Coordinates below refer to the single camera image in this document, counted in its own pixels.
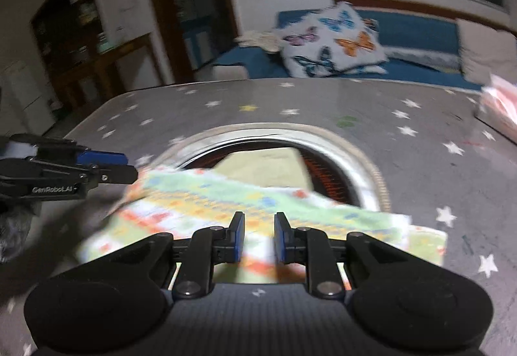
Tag plain grey pillow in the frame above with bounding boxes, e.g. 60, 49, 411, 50
456, 18, 517, 88

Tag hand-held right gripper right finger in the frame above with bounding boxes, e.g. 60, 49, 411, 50
273, 212, 406, 298

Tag blue sofa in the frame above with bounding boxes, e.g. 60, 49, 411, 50
212, 0, 517, 92

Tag pink tissue pack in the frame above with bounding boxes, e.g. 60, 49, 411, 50
476, 73, 517, 131

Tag wooden cabinet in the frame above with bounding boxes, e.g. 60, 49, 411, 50
29, 0, 164, 112

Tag yellow patterned children's pants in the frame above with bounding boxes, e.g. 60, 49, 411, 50
76, 147, 450, 285

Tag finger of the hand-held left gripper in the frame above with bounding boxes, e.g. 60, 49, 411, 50
77, 151, 129, 168
86, 164, 139, 186

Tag butterfly print pillow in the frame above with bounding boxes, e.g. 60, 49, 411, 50
272, 1, 389, 78

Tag beige crumpled cloth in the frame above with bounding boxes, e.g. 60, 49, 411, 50
235, 30, 284, 55

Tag round recessed cooktop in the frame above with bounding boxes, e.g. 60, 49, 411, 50
161, 123, 392, 216

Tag brown wooden door frame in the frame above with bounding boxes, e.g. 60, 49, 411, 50
139, 0, 240, 84

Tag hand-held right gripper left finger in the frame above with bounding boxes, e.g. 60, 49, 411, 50
108, 211, 246, 297

